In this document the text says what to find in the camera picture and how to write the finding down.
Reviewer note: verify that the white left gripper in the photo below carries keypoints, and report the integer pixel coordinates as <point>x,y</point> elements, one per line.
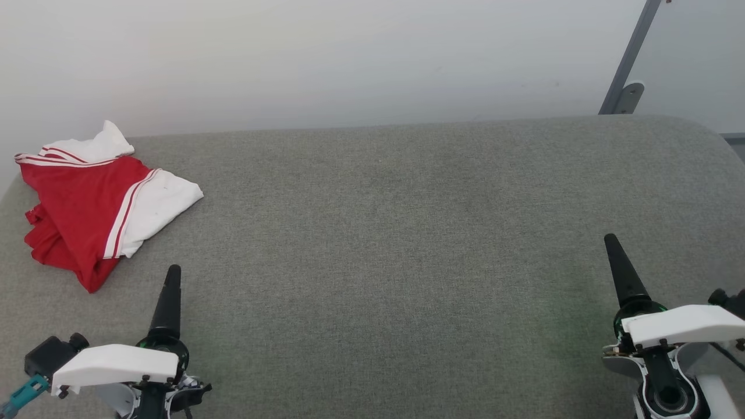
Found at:
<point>116,364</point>

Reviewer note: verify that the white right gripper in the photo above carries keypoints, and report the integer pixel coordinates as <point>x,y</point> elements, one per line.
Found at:
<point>681,326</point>

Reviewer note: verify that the red and white shirt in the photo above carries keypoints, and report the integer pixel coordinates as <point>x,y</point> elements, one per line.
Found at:
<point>81,203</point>

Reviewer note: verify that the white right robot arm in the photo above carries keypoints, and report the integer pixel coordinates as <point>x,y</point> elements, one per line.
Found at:
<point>720,401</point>

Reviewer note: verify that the grey fabric sofa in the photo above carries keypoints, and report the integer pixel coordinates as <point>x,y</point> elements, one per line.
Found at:
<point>407,244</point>

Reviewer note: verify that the grey metal pole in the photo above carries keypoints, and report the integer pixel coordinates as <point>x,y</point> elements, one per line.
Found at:
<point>631,52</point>

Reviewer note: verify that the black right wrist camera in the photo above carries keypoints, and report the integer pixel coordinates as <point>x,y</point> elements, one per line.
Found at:
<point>732,302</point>

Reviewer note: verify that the grey metal pole bracket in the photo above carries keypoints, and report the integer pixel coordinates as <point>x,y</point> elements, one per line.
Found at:
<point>628,98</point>

